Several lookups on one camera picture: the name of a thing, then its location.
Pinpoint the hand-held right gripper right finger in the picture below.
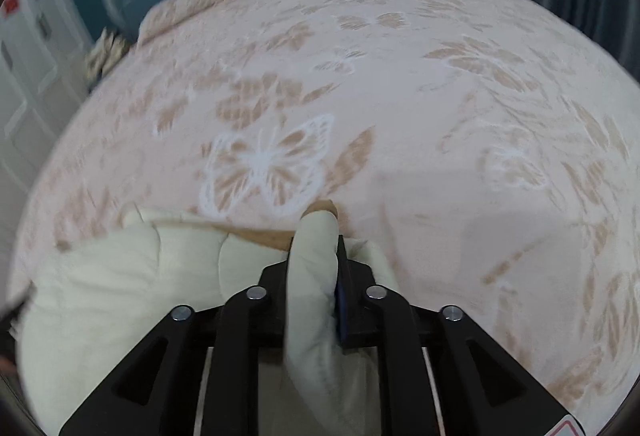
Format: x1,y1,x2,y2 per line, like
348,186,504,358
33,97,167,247
334,236,587,436

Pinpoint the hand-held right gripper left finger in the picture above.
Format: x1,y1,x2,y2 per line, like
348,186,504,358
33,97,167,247
59,261,292,436

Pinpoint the cream quilted jacket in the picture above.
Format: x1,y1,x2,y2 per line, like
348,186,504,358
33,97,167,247
10,201,401,436

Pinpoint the pink butterfly bedspread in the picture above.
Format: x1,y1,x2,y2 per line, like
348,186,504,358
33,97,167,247
7,0,640,422

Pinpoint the pile of cream cloth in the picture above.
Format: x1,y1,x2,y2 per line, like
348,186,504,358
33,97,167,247
84,28,132,84

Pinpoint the pink floral pillow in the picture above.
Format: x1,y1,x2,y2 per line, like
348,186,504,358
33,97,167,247
139,0,261,44

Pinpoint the white wardrobe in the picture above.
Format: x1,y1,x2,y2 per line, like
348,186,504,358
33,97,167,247
0,0,97,201

